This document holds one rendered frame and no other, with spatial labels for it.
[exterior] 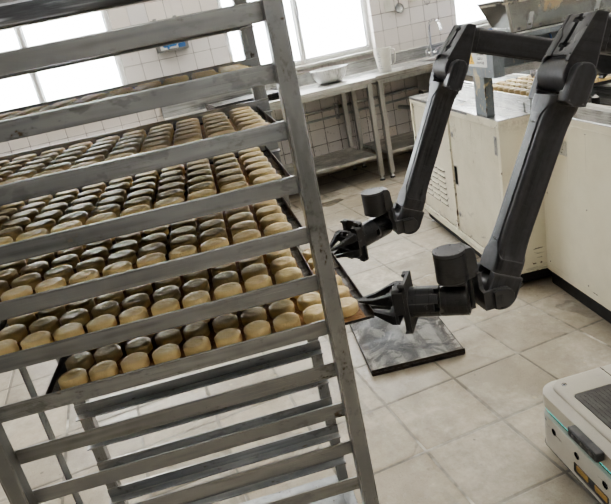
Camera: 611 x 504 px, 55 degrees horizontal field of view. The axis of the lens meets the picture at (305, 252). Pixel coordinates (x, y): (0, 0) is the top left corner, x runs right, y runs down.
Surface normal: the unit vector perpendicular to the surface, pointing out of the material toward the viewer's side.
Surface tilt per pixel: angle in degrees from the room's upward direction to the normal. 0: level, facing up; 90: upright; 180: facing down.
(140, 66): 90
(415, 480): 0
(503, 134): 90
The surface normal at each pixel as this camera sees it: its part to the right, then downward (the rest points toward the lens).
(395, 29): 0.33, 0.28
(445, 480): -0.19, -0.92
